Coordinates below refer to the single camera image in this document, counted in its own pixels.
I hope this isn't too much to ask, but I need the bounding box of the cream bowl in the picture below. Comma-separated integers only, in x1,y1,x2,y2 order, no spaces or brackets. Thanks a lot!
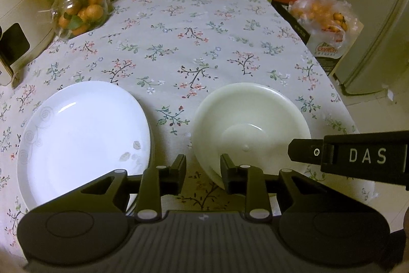
192,83,312,178
194,139,226,191

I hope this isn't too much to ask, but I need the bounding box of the floral tablecloth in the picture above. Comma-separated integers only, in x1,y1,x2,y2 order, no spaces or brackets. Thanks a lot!
0,0,379,229

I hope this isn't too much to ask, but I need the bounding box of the glass jar of kumquats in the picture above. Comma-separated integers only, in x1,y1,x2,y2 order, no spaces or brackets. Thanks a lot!
51,0,111,39

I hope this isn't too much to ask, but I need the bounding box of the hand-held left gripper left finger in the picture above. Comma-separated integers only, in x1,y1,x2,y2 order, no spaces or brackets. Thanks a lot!
80,154,187,224

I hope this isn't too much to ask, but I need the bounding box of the white plate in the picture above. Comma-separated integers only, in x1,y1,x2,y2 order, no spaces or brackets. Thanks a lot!
17,82,151,210

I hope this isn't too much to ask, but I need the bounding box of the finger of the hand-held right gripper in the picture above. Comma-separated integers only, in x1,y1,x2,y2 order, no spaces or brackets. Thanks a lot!
288,138,334,163

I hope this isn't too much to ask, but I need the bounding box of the beige refrigerator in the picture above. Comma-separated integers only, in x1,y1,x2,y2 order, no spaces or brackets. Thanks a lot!
321,0,409,96

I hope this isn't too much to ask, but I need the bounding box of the plastic bag of kumquats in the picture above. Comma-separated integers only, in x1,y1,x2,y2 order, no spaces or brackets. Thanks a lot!
288,0,365,58

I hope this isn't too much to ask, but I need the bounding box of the white air fryer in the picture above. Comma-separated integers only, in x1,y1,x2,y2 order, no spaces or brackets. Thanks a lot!
0,0,56,86

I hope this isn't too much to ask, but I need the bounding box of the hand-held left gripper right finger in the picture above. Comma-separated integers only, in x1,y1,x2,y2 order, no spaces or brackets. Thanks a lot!
220,153,330,224

